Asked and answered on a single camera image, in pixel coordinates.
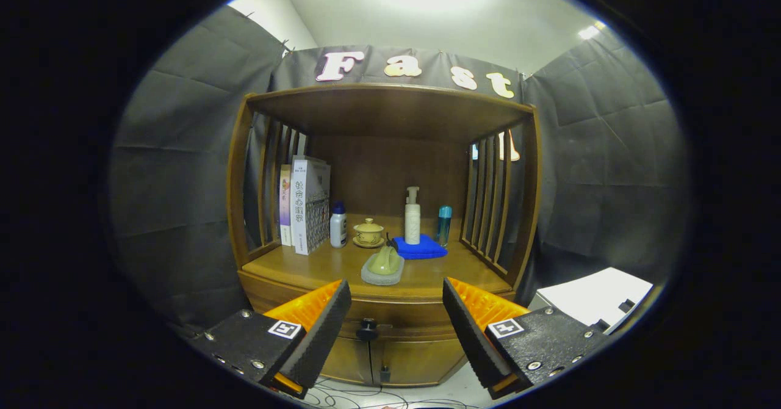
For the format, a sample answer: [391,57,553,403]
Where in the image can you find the yellow lidded teacup with saucer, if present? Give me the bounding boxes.
[353,217,386,249]

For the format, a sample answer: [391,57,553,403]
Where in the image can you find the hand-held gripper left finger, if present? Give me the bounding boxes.
[194,278,353,400]

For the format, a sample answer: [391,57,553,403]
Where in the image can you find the clear blue bottle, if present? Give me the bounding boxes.
[437,206,453,248]

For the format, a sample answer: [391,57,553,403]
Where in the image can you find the clear packet with green item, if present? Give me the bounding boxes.
[361,245,405,286]

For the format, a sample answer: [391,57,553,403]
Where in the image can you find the white pump bottle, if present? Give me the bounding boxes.
[404,186,422,245]

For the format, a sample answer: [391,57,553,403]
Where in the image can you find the folded blue cloth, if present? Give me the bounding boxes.
[392,234,448,261]

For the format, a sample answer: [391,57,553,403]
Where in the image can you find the thick white patterned book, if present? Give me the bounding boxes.
[290,156,332,256]

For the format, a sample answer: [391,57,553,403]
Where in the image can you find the wooden countertop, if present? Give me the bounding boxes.
[241,235,513,303]

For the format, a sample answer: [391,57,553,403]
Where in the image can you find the brown wooden cabinet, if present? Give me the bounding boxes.
[227,83,542,388]

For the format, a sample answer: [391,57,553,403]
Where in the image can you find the wooden cabinet door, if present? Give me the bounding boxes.
[371,339,467,387]
[320,336,374,385]

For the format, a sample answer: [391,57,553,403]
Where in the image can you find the white grey metal case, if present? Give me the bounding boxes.
[536,267,655,335]

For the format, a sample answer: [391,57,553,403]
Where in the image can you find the brown wooden drawer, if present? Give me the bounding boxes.
[238,270,516,342]

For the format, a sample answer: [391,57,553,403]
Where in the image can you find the white lotion bottle blue cap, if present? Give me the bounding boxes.
[329,201,348,249]

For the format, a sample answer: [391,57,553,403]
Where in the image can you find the thin pink purple book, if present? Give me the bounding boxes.
[279,164,293,247]

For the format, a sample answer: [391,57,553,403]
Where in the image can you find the black floor cables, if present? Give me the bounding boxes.
[302,375,483,409]

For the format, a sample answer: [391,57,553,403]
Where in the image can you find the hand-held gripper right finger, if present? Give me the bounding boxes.
[442,277,608,400]

